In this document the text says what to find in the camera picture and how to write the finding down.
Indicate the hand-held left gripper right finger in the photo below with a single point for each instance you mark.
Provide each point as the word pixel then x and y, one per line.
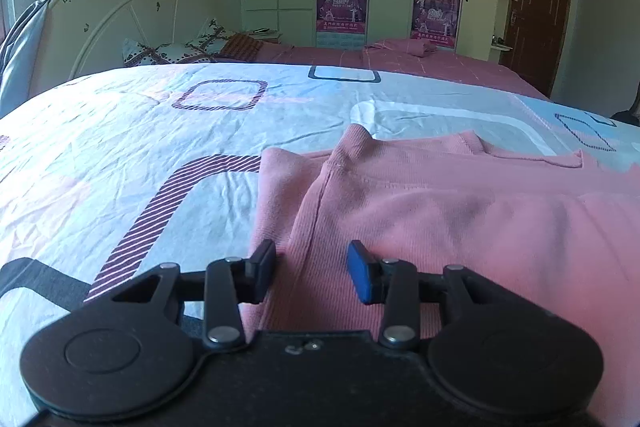
pixel 361 274

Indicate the pink bed sheet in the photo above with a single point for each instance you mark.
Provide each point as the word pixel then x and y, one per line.
pixel 450 67

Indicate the brown woven cushion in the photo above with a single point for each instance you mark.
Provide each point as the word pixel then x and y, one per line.
pixel 240 46

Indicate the purple wall poster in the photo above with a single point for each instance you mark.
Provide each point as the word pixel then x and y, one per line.
pixel 342 7
pixel 435 17

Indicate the brown wooden door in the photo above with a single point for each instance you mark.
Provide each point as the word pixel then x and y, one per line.
pixel 542 7

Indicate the light blue patterned bed sheet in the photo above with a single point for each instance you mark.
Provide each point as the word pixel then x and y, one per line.
pixel 125 147

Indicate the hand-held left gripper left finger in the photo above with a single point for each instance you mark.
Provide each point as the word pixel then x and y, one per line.
pixel 262 272

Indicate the pink sweater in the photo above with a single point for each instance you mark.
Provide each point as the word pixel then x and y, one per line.
pixel 450 217

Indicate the stack of books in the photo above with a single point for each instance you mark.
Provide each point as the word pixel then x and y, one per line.
pixel 262 34

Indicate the white headboard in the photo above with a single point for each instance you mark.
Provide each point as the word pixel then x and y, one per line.
pixel 115 7

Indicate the folded pink blanket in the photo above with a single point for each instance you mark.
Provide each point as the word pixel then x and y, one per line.
pixel 405 47

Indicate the patterned pillow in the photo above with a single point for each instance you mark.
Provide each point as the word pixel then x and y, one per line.
pixel 165 54
pixel 217 34

